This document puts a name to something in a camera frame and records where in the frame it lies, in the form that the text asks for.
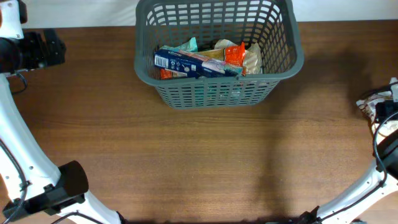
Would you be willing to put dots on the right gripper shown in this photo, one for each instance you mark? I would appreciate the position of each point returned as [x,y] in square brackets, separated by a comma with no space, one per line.
[385,107]

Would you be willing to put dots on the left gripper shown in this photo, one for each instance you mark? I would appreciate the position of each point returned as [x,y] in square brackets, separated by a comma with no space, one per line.
[50,47]

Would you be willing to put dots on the white brown snack bag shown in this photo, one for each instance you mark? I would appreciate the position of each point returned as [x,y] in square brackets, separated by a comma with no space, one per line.
[368,101]

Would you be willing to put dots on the beige paper pouch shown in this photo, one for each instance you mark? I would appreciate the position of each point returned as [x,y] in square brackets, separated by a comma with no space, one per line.
[250,59]

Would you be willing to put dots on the teal small snack packet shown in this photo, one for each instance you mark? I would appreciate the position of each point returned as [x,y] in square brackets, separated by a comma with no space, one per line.
[190,46]

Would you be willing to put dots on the orange cracker package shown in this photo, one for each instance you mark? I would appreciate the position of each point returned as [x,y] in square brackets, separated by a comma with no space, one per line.
[217,54]

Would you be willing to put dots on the green snack bag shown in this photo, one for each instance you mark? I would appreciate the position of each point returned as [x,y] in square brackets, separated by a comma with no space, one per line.
[220,94]

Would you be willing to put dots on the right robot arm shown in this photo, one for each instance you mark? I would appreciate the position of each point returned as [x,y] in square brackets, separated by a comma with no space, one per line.
[379,180]

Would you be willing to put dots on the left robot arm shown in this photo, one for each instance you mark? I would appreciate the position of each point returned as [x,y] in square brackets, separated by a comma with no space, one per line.
[34,183]

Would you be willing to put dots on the grey plastic basket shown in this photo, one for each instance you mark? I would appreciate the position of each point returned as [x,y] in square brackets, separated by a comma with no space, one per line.
[270,24]

